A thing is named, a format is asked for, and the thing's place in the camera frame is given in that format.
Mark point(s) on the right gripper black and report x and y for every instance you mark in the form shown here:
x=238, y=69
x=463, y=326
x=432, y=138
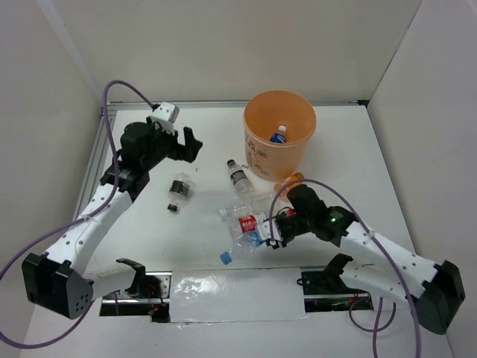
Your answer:
x=285, y=239

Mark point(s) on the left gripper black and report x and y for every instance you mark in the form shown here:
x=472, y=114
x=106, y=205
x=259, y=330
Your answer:
x=187, y=153

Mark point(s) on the black label bottle black cap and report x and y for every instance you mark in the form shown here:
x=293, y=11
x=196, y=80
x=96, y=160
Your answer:
x=179, y=192

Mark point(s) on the red label bottle red cap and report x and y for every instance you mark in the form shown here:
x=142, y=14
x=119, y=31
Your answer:
x=240, y=226

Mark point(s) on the blue label bottle blue cap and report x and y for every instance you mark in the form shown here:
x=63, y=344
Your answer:
x=243, y=247

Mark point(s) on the Pocari Sweat blue label bottle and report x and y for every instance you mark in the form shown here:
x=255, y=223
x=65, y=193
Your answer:
x=279, y=136

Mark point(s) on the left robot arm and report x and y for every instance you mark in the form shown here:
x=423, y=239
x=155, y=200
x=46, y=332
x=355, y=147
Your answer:
x=57, y=279

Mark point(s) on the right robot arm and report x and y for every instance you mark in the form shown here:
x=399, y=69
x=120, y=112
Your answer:
x=369, y=261

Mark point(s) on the peach capybara plastic bin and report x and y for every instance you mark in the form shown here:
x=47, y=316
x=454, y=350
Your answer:
x=263, y=114

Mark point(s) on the orange juice bottle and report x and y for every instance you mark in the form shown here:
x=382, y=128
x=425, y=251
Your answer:
x=286, y=185

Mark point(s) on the clear bottle white cap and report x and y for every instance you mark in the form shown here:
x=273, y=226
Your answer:
x=250, y=205

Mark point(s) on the small black label bottle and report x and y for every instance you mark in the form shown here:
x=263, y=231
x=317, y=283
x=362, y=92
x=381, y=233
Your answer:
x=241, y=183

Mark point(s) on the white taped cover sheet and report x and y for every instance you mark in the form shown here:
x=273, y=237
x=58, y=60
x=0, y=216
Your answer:
x=238, y=295

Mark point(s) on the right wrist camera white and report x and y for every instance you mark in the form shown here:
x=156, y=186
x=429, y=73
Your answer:
x=269, y=233

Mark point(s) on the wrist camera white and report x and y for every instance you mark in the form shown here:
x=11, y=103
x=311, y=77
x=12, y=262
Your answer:
x=269, y=233
x=165, y=115

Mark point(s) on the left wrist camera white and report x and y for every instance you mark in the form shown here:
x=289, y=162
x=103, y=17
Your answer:
x=165, y=115

